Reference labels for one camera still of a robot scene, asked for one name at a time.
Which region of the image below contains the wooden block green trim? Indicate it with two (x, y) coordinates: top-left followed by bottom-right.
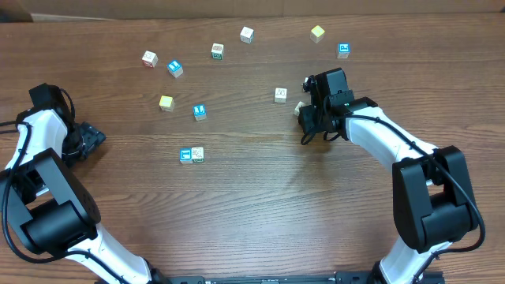
(191, 147), (205, 163)

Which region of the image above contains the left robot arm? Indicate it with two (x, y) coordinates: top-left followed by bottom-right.
(1, 84), (166, 283)

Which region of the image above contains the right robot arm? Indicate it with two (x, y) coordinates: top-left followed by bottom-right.
(297, 68), (486, 283)

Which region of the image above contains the wooden block green H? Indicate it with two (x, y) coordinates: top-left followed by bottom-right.
(294, 101), (306, 117)

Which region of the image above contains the wooden block blue P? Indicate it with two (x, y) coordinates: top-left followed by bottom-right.
(337, 43), (350, 59)

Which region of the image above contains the wooden block red trim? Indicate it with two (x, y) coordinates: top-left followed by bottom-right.
(274, 88), (287, 103)

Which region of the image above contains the wooden block yellow far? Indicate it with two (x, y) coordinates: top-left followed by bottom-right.
(310, 25), (325, 43)

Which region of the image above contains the wooden block yellow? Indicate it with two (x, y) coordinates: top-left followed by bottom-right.
(159, 95), (174, 112)
(310, 25), (325, 43)

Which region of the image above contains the wooden block yellow left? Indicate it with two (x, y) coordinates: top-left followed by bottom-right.
(159, 95), (174, 112)

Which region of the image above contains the wooden block far white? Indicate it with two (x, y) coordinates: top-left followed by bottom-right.
(240, 26), (254, 44)

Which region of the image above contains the wooden block pink trim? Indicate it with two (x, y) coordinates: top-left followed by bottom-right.
(141, 50), (159, 68)

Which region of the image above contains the wooden block blue middle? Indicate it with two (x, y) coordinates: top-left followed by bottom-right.
(193, 104), (207, 121)

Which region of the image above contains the cardboard back board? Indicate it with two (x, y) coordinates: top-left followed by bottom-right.
(1, 0), (504, 22)

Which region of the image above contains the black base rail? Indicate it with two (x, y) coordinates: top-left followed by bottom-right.
(149, 270), (446, 284)

